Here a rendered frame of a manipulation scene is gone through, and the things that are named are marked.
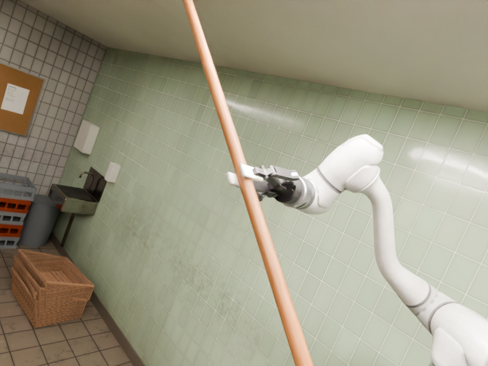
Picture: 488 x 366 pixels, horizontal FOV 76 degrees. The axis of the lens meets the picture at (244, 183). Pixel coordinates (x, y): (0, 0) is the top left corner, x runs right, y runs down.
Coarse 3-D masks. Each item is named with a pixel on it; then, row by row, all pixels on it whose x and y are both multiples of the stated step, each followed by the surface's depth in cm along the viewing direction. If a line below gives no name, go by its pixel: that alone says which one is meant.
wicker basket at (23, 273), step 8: (16, 256) 275; (16, 264) 277; (56, 264) 312; (64, 264) 315; (24, 272) 266; (72, 272) 307; (24, 280) 269; (32, 280) 254; (72, 280) 304; (40, 288) 249; (48, 288) 254; (64, 296) 269; (40, 304) 254; (56, 304) 266; (40, 312) 257; (48, 312) 263
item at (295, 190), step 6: (282, 180) 77; (270, 186) 78; (288, 186) 79; (294, 186) 80; (300, 186) 82; (282, 192) 82; (288, 192) 81; (294, 192) 80; (300, 192) 82; (276, 198) 83; (282, 198) 82; (288, 198) 80; (294, 198) 81
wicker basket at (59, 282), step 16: (32, 256) 289; (48, 256) 302; (64, 256) 315; (32, 272) 264; (64, 272) 315; (80, 272) 302; (64, 288) 265; (80, 288) 278; (48, 304) 258; (64, 304) 271
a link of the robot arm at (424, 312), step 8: (432, 288) 98; (432, 296) 96; (440, 296) 95; (448, 296) 96; (424, 304) 95; (432, 304) 94; (440, 304) 93; (416, 312) 98; (424, 312) 95; (432, 312) 93; (424, 320) 95
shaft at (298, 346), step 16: (192, 16) 90; (192, 32) 89; (208, 64) 82; (208, 80) 80; (224, 112) 75; (224, 128) 73; (240, 160) 69; (240, 176) 68; (256, 208) 64; (256, 224) 63; (256, 240) 63; (272, 256) 60; (272, 272) 59; (272, 288) 58; (288, 304) 56; (288, 320) 55; (288, 336) 54; (304, 352) 53
